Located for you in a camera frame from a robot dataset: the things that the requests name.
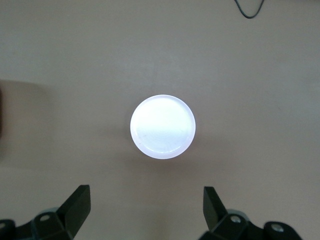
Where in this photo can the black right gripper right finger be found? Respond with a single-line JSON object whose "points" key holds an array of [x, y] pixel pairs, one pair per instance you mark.
{"points": [[215, 212]]}

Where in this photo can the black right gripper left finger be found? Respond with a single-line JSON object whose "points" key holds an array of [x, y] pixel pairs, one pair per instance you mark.
{"points": [[72, 212]]}

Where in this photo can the pale pink round plate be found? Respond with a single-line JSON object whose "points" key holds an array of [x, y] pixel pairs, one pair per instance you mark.
{"points": [[162, 127]]}

